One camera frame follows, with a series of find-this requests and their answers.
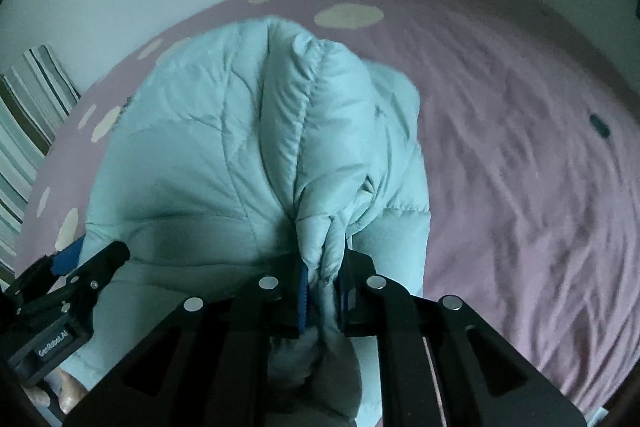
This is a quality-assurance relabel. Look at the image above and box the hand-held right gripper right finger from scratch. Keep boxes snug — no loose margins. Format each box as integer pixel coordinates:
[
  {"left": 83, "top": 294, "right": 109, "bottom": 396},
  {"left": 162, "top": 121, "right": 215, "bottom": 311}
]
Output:
[{"left": 337, "top": 249, "right": 588, "bottom": 427}]

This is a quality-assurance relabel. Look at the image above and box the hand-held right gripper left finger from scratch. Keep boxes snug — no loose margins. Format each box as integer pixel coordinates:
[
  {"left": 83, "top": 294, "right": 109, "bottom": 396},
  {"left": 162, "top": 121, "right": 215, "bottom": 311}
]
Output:
[{"left": 62, "top": 264, "right": 308, "bottom": 427}]

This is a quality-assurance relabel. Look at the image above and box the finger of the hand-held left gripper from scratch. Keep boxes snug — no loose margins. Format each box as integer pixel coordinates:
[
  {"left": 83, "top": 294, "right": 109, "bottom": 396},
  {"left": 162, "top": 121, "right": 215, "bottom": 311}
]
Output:
[
  {"left": 66, "top": 241, "right": 131, "bottom": 308},
  {"left": 15, "top": 241, "right": 83, "bottom": 303}
]

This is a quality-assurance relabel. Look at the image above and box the light blue puffer jacket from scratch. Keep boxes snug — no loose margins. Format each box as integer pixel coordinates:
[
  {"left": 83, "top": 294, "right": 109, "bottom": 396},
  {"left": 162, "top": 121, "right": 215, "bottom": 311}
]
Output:
[{"left": 62, "top": 17, "right": 432, "bottom": 427}]

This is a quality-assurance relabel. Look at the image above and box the person's left hand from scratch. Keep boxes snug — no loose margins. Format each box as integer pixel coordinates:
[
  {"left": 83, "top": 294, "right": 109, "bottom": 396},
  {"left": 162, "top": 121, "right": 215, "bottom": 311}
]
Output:
[{"left": 30, "top": 367, "right": 88, "bottom": 413}]

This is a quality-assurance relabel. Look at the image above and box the striped cloth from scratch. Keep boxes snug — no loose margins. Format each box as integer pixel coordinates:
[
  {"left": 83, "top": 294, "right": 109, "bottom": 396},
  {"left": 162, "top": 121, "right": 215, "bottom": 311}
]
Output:
[{"left": 0, "top": 46, "right": 82, "bottom": 278}]

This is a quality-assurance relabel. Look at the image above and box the pink dotted bedsheet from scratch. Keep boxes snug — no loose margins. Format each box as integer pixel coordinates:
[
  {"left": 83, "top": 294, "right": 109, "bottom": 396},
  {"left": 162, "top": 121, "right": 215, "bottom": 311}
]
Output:
[{"left": 12, "top": 0, "right": 640, "bottom": 423}]

